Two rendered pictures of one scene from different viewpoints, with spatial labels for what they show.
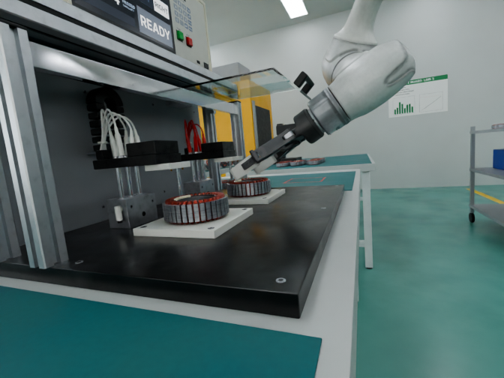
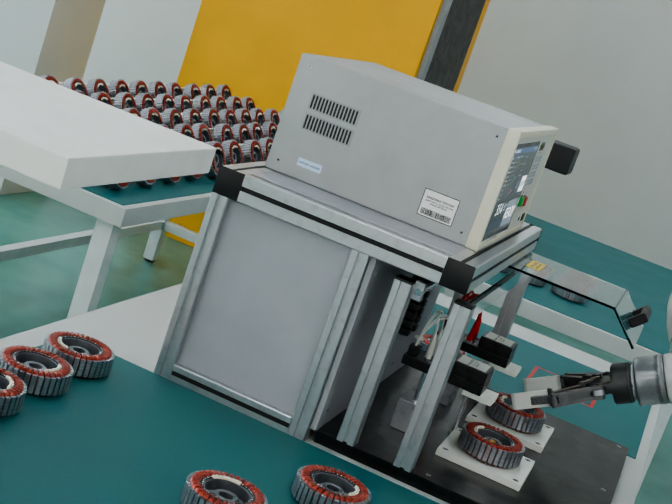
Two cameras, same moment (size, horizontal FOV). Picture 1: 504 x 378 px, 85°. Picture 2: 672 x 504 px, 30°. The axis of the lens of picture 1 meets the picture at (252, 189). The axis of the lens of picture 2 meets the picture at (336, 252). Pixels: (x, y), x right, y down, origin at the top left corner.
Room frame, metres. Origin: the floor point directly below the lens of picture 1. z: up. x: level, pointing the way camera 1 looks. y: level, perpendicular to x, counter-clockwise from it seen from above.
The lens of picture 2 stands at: (-1.50, 0.72, 1.46)
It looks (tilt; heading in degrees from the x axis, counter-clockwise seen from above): 12 degrees down; 352
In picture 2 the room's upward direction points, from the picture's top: 19 degrees clockwise
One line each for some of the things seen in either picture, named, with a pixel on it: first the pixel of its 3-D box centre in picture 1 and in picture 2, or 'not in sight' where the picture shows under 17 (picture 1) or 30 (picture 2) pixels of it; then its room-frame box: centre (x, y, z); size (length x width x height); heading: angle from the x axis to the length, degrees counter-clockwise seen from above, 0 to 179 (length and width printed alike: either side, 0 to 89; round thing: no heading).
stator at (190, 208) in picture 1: (196, 206); (491, 444); (0.47, 0.10, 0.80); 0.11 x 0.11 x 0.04
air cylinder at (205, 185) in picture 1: (200, 190); (444, 383); (0.75, 0.14, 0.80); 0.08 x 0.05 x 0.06; 158
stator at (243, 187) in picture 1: (248, 187); (515, 412); (0.70, 0.01, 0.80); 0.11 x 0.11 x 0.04
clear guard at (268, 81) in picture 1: (250, 97); (562, 291); (0.78, -0.02, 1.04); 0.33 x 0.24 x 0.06; 68
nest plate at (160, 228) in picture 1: (198, 220); (486, 457); (0.47, 0.10, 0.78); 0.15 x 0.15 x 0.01; 68
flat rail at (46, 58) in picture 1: (175, 94); (496, 291); (0.62, 0.15, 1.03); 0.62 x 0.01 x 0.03; 158
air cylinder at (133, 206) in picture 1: (133, 209); (413, 412); (0.53, 0.23, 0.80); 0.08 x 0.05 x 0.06; 158
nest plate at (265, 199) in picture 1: (249, 196); (510, 424); (0.70, 0.01, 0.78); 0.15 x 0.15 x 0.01; 68
